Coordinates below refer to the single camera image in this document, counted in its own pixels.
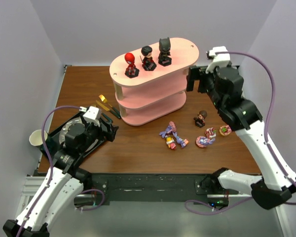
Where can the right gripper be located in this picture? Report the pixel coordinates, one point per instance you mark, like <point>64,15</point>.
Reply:
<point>201,80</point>

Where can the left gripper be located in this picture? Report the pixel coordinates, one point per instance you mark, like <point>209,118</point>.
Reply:
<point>101,129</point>

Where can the dark bat hero figure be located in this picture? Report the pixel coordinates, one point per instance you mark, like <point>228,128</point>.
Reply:
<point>164,58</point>

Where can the brown haired hero figure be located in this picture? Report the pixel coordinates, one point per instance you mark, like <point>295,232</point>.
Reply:
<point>199,121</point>

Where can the black haired red figure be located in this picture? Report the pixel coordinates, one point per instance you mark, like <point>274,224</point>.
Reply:
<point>148,63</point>

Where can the red spider hero figure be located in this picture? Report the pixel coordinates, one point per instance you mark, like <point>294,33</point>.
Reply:
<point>131,70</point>

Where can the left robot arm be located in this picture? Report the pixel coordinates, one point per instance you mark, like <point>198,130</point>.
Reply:
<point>61,185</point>

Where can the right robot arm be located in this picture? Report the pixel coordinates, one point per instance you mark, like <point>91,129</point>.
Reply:
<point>277,183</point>

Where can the pink three-tier shelf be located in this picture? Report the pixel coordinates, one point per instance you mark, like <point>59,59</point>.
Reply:
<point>153,94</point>

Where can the round deer pattern plate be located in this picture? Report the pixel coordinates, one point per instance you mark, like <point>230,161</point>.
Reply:
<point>65,128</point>

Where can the pink bear cake square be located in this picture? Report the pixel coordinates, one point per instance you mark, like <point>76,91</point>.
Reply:
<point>210,133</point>

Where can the purple bunny pink cotton candy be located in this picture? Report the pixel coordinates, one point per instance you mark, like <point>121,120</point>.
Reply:
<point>171,128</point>

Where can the pink bear strawberry tart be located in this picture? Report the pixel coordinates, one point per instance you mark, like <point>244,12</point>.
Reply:
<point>225,130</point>

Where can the purple bunny pink donut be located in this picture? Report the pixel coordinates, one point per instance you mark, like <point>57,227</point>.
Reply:
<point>203,142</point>

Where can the ice cream cone bear toy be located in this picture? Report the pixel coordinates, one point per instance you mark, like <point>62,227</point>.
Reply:
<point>170,143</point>

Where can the black rectangular tray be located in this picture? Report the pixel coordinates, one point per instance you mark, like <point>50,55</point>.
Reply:
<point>69,146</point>

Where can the dark green glass cup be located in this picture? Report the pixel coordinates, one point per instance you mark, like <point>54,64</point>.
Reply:
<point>50,143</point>

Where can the purple bunny with cake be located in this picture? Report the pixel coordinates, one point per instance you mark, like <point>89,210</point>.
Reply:
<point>180,141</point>

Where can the white paper cup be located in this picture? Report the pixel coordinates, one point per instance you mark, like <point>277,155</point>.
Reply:
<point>36,137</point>

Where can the gold knife green handle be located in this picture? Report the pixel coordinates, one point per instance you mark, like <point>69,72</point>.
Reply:
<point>106,109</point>

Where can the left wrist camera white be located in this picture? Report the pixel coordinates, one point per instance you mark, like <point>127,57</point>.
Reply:
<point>91,115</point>

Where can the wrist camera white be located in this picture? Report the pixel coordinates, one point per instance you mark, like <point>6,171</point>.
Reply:
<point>219,57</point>
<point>91,115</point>

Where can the gold fork green handle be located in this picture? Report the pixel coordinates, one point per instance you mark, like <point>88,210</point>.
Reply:
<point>104,100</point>

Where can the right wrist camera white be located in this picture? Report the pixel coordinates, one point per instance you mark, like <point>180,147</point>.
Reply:
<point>219,57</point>

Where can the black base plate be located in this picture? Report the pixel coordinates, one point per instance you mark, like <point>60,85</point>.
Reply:
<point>155,187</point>

